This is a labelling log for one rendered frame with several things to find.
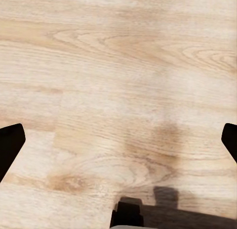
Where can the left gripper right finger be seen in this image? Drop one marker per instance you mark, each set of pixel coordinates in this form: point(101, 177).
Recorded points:
point(229, 139)

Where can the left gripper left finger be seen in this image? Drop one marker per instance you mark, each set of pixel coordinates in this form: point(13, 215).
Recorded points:
point(12, 138)

